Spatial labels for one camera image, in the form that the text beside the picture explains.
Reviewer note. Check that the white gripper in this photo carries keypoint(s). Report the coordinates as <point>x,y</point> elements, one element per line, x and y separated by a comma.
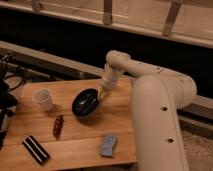
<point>108,81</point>

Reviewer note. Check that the black ceramic bowl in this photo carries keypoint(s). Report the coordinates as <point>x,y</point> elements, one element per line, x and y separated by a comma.
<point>85,103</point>

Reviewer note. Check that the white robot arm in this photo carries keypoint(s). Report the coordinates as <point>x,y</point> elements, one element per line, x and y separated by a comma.
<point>157,94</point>

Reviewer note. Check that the blue sponge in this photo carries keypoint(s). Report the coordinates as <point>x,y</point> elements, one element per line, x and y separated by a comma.
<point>108,145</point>

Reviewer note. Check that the red pocket knife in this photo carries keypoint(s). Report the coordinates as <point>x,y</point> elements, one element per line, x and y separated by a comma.
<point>58,124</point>

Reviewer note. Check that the translucent plastic cup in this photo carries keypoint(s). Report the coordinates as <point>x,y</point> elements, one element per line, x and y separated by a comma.
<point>44,99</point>

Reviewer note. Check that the black white striped block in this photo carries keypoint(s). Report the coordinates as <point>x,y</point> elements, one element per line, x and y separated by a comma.
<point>36,150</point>

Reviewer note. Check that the metal window frame rail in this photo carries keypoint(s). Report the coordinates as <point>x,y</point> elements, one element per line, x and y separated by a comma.
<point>187,21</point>

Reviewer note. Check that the black equipment with cables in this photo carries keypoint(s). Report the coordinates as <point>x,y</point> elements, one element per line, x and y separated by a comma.
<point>7,100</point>

